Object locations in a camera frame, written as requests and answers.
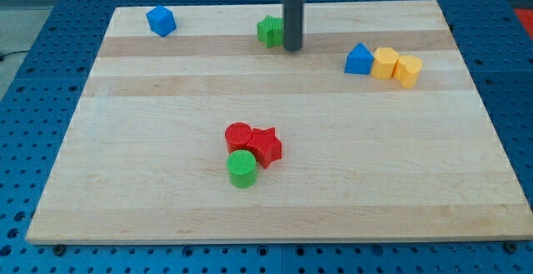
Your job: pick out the blue cube block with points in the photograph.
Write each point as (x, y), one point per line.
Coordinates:
(161, 21)

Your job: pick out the blue triangle block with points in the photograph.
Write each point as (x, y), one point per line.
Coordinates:
(359, 60)

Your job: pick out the red star block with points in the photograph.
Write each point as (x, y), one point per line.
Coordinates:
(265, 146)

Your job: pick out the wooden board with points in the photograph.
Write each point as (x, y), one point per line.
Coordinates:
(144, 159)

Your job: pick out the green star block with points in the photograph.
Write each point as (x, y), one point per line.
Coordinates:
(270, 31)

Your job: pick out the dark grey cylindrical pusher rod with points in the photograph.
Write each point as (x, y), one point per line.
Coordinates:
(293, 12)

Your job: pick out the red cylinder block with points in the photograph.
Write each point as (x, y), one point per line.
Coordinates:
(237, 136)

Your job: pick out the yellow heart block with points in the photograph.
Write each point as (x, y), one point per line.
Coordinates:
(407, 70)

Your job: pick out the green cylinder block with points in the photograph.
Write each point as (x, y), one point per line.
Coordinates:
(242, 168)

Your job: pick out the yellow hexagon block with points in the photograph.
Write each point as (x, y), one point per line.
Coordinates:
(385, 59)

